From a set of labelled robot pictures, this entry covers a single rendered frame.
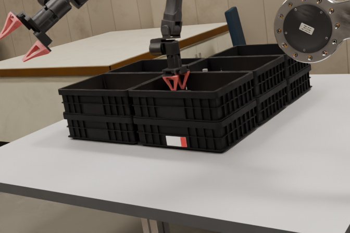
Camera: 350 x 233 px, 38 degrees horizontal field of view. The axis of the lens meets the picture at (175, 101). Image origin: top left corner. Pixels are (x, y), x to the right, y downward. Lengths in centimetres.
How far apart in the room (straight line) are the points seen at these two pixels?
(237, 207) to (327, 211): 24
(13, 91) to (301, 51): 339
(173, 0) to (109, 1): 440
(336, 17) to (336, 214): 52
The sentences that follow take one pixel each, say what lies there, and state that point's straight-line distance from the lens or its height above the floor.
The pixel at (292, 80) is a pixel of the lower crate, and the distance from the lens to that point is 231.
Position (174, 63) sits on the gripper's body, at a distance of 203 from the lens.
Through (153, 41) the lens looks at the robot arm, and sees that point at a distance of 208.
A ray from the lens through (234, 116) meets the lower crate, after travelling 183.
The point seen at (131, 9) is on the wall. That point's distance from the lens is 618.
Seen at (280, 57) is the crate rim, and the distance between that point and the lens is 219.
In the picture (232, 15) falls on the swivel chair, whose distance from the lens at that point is 432.
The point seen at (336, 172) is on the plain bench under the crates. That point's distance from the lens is 158.
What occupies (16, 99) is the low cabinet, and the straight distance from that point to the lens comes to 455.
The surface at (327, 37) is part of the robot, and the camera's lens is 146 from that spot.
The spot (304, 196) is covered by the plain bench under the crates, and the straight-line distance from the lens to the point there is 144.
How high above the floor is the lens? 133
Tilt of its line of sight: 14 degrees down
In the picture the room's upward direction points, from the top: 9 degrees counter-clockwise
